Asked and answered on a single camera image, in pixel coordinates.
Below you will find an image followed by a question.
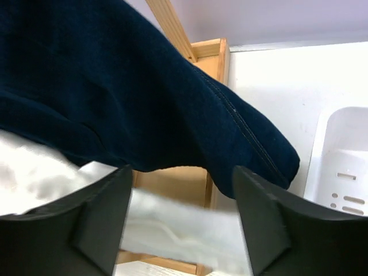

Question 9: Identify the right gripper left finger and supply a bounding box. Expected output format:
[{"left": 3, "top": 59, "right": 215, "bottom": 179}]
[{"left": 1, "top": 166, "right": 132, "bottom": 276}]

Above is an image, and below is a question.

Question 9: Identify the white pleated skirt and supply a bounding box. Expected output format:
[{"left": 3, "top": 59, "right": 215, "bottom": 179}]
[{"left": 1, "top": 131, "right": 250, "bottom": 275}]

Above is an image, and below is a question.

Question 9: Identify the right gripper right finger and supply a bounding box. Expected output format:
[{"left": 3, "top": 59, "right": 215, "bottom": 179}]
[{"left": 233, "top": 166, "right": 367, "bottom": 276}]

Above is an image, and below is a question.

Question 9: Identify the dark blue denim garment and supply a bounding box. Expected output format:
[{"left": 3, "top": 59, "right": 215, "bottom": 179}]
[{"left": 1, "top": 1, "right": 300, "bottom": 198}]

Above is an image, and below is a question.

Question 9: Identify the white plastic basket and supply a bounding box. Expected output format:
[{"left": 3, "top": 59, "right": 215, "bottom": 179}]
[{"left": 303, "top": 106, "right": 367, "bottom": 216}]

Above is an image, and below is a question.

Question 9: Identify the wooden clothes rack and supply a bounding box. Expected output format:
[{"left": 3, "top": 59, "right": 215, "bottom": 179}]
[{"left": 117, "top": 1, "right": 230, "bottom": 275}]

